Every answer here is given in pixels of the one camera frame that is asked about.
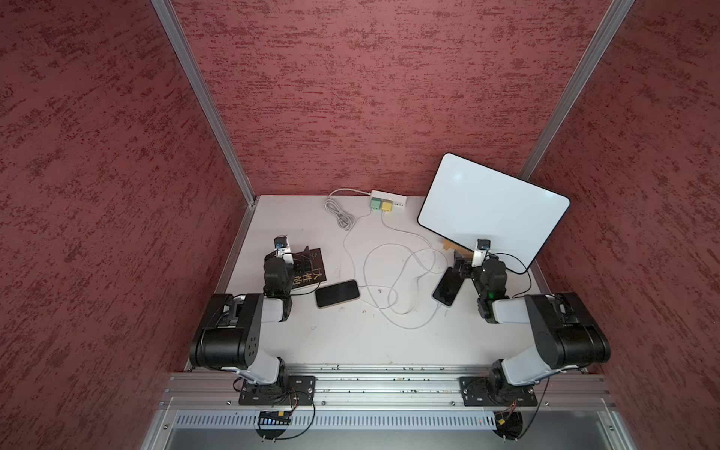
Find dark book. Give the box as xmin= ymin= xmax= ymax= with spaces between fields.
xmin=291 ymin=246 xmax=327 ymax=296

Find white board tablet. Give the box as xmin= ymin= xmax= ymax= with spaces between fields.
xmin=417 ymin=153 xmax=570 ymax=274

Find wooden stand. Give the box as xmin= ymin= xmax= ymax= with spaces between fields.
xmin=442 ymin=239 xmax=458 ymax=251

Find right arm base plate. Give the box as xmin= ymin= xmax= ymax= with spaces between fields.
xmin=459 ymin=377 xmax=538 ymax=408

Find right corner aluminium post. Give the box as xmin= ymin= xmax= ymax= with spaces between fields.
xmin=519 ymin=0 xmax=635 ymax=181

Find corner aluminium post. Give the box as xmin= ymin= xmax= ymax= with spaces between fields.
xmin=519 ymin=0 xmax=635 ymax=181
xmin=151 ymin=0 xmax=256 ymax=208

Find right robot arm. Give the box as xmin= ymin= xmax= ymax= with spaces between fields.
xmin=451 ymin=250 xmax=611 ymax=402

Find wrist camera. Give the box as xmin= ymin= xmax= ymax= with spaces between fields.
xmin=274 ymin=235 xmax=291 ymax=257
xmin=475 ymin=238 xmax=491 ymax=253

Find grey power cord bundle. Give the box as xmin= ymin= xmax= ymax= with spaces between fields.
xmin=324 ymin=187 xmax=372 ymax=231

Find green charger plug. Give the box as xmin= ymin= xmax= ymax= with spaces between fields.
xmin=370 ymin=197 xmax=383 ymax=211

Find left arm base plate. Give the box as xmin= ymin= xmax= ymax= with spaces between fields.
xmin=235 ymin=375 xmax=317 ymax=407

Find aluminium rail frame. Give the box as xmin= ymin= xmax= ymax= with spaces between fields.
xmin=142 ymin=365 xmax=635 ymax=449

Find left corner aluminium post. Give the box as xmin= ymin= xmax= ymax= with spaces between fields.
xmin=151 ymin=0 xmax=256 ymax=208

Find white power strip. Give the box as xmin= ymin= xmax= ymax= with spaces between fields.
xmin=370 ymin=190 xmax=407 ymax=207

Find thick white charging cable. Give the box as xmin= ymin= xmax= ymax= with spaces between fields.
xmin=362 ymin=210 xmax=451 ymax=331

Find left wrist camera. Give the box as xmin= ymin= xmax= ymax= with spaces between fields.
xmin=274 ymin=235 xmax=291 ymax=257

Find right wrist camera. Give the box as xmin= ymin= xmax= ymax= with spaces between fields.
xmin=475 ymin=238 xmax=491 ymax=253

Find green-edged black phone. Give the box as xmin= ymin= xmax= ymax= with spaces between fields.
xmin=431 ymin=267 xmax=464 ymax=308

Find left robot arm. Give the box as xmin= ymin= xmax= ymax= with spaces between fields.
xmin=189 ymin=249 xmax=294 ymax=397

